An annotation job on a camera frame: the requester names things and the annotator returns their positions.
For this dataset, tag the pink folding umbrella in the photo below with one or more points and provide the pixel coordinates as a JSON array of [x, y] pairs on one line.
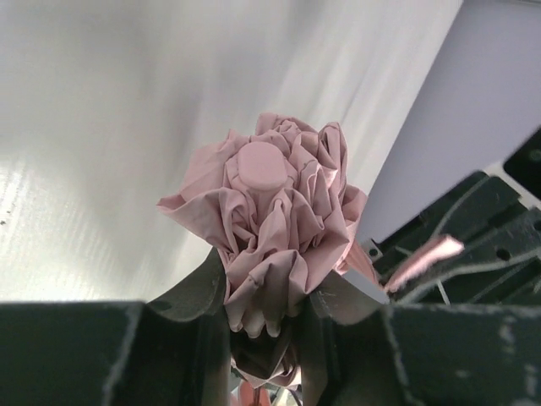
[[302, 298]]

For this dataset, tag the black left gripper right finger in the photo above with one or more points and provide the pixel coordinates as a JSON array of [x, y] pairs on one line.
[[422, 355]]

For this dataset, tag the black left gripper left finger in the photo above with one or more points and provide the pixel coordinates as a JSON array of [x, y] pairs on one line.
[[174, 350]]

